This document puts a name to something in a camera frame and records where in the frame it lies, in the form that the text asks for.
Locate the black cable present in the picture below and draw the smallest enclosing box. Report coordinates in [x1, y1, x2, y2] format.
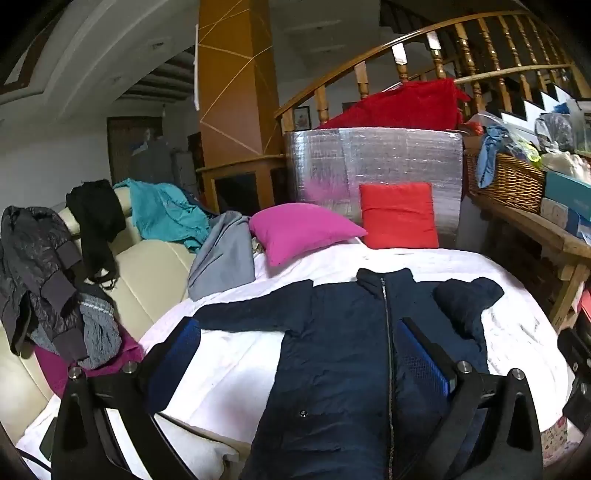
[18, 450, 52, 480]

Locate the large red cushion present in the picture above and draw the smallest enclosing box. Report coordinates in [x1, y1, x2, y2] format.
[318, 78, 472, 131]

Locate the wooden side table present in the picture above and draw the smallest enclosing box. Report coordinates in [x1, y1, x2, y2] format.
[466, 191, 591, 333]

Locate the cream leather sofa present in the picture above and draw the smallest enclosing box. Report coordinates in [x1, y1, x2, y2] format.
[0, 187, 199, 444]

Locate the black garment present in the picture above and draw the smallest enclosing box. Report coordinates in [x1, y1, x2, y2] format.
[66, 181, 126, 289]

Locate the wooden stair railing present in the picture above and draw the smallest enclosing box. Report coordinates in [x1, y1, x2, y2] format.
[274, 11, 591, 134]

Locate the grey knit scarf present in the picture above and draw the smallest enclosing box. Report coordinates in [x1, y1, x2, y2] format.
[76, 286, 123, 370]

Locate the dark door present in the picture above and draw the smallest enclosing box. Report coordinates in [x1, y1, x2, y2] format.
[107, 116, 163, 185]

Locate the pink pillow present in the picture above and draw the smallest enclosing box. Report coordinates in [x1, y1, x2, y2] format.
[249, 202, 369, 267]

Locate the light blue cloth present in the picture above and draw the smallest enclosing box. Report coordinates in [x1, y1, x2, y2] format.
[475, 126, 513, 189]

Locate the staircase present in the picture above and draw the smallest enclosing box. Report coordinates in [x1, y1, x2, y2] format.
[485, 69, 591, 134]

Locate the grey cabinet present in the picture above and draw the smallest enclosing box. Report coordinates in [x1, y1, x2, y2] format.
[173, 150, 199, 190]

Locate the clear plastic container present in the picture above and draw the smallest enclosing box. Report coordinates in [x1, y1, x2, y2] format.
[573, 99, 591, 153]

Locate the navy blue zip jacket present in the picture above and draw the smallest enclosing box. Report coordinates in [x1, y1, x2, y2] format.
[194, 268, 505, 480]

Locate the magenta cloth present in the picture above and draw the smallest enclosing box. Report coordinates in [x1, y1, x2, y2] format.
[34, 323, 145, 398]

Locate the cream plastic bag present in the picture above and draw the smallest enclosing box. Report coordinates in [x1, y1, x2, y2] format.
[540, 151, 591, 183]

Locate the white cardboard box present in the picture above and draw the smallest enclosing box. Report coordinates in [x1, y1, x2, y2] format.
[540, 198, 591, 238]

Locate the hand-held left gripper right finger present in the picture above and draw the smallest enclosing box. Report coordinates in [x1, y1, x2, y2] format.
[392, 318, 543, 480]

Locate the grey cloth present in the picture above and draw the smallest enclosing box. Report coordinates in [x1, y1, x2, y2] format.
[187, 211, 256, 302]

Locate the wicker basket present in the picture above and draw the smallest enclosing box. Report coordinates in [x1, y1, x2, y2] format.
[464, 150, 548, 214]

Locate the teal garment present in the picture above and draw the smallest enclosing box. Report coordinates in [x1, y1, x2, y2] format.
[113, 179, 213, 252]

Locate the teal cardboard box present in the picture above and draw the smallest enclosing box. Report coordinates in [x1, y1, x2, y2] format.
[545, 172, 591, 213]

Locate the white bed sheet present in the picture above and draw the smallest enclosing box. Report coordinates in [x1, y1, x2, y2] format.
[16, 240, 575, 480]

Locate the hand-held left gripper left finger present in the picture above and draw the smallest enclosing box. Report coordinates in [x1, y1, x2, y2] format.
[51, 318, 201, 480]

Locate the dark grey puffer jacket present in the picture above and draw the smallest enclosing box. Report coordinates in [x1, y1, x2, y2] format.
[0, 205, 93, 365]

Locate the red pillow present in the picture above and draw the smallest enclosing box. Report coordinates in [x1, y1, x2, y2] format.
[359, 182, 439, 250]

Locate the grey plastic bag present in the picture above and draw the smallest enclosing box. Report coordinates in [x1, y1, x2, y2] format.
[536, 112, 575, 153]

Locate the silver foil insulation panel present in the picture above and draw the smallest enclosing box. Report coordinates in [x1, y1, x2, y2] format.
[284, 127, 464, 247]

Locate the yellow-green item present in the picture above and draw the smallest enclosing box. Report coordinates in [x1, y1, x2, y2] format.
[517, 138, 541, 163]

